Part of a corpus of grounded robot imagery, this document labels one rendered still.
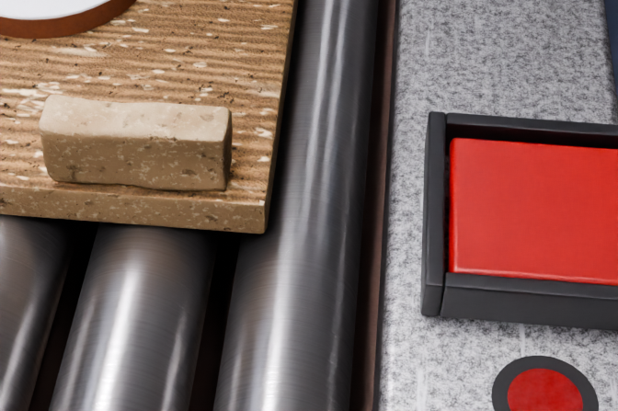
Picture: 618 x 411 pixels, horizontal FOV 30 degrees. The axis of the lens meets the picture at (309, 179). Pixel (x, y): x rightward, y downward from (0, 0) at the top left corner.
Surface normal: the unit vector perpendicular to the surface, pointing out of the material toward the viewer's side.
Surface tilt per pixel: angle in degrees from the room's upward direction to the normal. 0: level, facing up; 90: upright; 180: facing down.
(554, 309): 90
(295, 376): 13
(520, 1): 0
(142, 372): 22
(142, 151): 92
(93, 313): 31
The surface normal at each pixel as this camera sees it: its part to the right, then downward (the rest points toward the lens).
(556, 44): 0.02, -0.66
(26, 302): 0.77, -0.37
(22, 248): 0.54, -0.53
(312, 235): 0.25, -0.63
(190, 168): -0.03, 0.69
